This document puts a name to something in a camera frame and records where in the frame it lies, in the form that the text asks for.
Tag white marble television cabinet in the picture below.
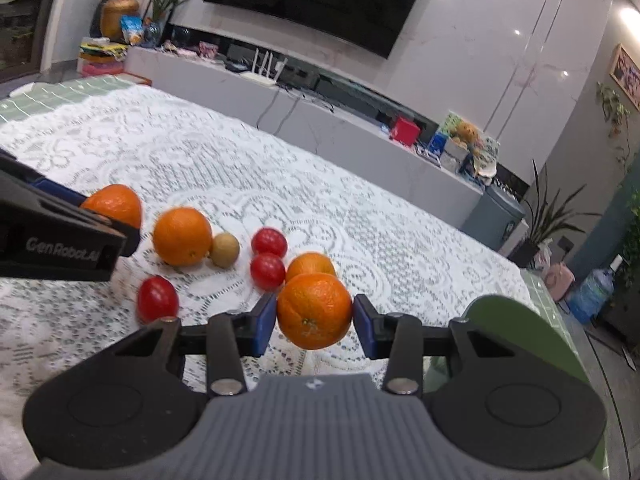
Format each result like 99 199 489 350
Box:
122 45 488 233

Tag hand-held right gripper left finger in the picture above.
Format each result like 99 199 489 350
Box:
112 291 279 397

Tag pink heater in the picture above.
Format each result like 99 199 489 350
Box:
542 262 577 304

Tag brown teddy bear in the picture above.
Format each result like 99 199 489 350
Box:
449 121 484 152

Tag green printed card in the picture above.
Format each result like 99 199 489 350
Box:
439 110 501 162

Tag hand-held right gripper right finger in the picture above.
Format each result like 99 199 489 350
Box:
352 294 516 395

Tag golden vase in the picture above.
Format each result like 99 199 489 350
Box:
96 0 141 44

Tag pink storage box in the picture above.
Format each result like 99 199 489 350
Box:
80 59 124 79

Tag black cable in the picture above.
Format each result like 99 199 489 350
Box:
255 86 337 132

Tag dark green cabinet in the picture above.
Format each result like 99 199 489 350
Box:
599 255 640 348

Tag green leafy plant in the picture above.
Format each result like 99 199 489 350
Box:
141 0 206 48

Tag bushy green potted plant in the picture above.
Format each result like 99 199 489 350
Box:
619 172 640 281

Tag orange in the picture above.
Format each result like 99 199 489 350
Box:
152 207 214 267
276 272 354 350
80 184 144 231
285 252 339 284

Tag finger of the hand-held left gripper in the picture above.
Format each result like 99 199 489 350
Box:
0 170 142 259
0 152 90 208

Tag grey trash bin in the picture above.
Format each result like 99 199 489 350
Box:
460 184 527 262

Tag potted long-leaf plant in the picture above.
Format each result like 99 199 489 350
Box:
506 159 602 269

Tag red box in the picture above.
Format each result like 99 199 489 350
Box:
389 115 421 147

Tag white lace tablecloth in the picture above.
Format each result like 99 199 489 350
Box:
0 84 534 480

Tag white router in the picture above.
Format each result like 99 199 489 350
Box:
239 47 289 87

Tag white plastic bag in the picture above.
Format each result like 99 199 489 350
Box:
531 241 554 270

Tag framed wall picture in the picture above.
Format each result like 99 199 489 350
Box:
608 43 640 111

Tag red tomato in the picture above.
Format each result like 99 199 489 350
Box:
249 253 287 291
136 275 180 324
250 227 289 257

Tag blue water bottle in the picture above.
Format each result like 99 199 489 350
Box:
567 255 624 326

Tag hanging ivy plant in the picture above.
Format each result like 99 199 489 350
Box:
594 81 634 167

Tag blue snack bag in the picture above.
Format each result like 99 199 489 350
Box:
120 15 147 44

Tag brown kiwi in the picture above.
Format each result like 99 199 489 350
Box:
208 232 242 267

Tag green bowl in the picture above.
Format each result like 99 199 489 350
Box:
422 295 609 480

